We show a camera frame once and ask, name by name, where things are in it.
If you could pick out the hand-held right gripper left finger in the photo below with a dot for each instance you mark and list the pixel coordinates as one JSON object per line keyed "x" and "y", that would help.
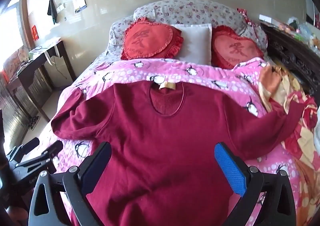
{"x": 97, "y": 166}

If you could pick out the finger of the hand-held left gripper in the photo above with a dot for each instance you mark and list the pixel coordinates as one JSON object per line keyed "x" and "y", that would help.
{"x": 30, "y": 146}
{"x": 51, "y": 150}

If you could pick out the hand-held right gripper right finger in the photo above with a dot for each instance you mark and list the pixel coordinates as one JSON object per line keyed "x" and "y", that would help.
{"x": 230, "y": 168}

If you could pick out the dark red sweater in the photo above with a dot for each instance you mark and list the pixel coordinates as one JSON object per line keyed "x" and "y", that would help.
{"x": 162, "y": 153}

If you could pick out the dark wooden desk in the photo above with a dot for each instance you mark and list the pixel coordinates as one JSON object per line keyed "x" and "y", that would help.
{"x": 30, "y": 70}

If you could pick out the orange red floral quilt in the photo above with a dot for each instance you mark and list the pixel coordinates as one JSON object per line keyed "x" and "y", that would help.
{"x": 300, "y": 126}

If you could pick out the pink penguin blanket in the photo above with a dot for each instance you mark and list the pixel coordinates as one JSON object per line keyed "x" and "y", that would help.
{"x": 220, "y": 75}

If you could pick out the white paper sheet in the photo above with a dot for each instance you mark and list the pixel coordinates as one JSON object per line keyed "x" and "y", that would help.
{"x": 42, "y": 49}

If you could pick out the red heart pillow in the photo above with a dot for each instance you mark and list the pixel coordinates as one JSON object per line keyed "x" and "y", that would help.
{"x": 147, "y": 38}
{"x": 235, "y": 50}

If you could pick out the dark carved wooden cabinet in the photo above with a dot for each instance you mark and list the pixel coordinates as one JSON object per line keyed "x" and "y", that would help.
{"x": 290, "y": 55}

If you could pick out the white pillow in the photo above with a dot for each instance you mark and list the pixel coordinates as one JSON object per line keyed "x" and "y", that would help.
{"x": 195, "y": 43}

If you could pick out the dark green hanging cloth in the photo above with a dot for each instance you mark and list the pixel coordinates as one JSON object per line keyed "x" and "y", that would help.
{"x": 52, "y": 9}

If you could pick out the red floral cloth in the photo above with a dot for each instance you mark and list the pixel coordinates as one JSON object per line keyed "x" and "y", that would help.
{"x": 246, "y": 17}

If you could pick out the white box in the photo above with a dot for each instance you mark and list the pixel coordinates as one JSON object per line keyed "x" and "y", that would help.
{"x": 266, "y": 17}

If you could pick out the floral pillows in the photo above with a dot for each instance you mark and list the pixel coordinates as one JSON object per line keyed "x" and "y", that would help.
{"x": 190, "y": 12}

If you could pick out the red wall sticker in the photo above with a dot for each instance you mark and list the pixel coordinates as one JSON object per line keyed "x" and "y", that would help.
{"x": 35, "y": 32}

